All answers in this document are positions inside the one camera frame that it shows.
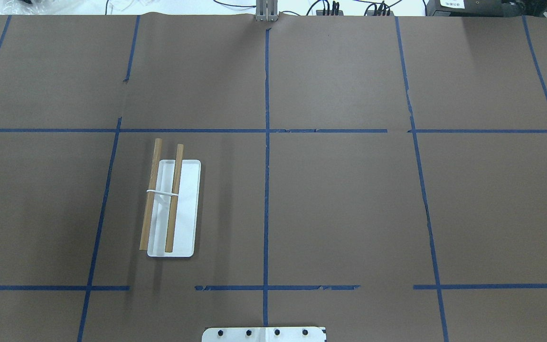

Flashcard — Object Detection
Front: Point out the black connector block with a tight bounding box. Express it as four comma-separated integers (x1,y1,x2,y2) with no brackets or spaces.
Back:
363,1,395,17
311,0,343,17

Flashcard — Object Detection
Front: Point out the far black connector block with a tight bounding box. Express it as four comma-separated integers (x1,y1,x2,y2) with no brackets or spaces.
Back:
311,0,343,17

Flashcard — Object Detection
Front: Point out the black computer box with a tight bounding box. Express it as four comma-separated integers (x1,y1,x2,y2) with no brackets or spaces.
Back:
425,0,547,18

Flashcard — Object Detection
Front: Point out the white wooden towel rack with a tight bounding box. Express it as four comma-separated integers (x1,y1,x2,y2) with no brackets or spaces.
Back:
139,138,201,258

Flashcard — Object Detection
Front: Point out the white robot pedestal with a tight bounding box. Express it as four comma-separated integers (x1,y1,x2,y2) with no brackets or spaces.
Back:
201,326,327,342

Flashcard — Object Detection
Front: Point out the near black connector block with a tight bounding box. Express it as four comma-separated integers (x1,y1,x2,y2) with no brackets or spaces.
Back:
363,1,395,17

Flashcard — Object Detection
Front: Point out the aluminium frame post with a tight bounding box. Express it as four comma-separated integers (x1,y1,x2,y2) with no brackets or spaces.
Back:
255,0,279,22

